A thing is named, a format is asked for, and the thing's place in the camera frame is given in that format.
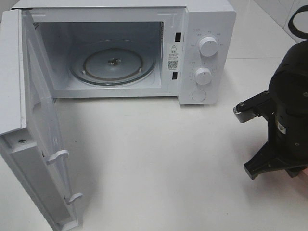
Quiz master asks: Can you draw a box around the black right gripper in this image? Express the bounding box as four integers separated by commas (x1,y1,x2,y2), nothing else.
244,41,308,180

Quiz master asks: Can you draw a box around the white door release button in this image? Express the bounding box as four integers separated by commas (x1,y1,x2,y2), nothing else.
192,90,206,102

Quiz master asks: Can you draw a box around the white microwave door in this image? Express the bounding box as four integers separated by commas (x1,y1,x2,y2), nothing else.
0,9,82,231

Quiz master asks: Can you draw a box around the lower white control knob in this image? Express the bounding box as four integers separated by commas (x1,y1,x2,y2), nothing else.
194,67,212,86

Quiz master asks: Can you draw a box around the white control knob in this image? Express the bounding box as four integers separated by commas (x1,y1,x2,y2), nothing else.
198,35,218,57
194,67,212,86

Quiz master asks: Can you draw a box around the upper white control knob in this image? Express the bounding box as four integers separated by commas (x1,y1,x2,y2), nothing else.
198,35,218,57

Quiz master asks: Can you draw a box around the white microwave oven body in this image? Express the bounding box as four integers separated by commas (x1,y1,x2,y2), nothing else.
10,0,236,105

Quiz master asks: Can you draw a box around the white warning label sticker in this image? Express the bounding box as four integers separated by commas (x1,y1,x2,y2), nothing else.
167,43,182,71

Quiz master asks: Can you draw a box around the glass microwave turntable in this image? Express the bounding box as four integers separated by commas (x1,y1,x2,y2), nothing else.
70,40,158,86

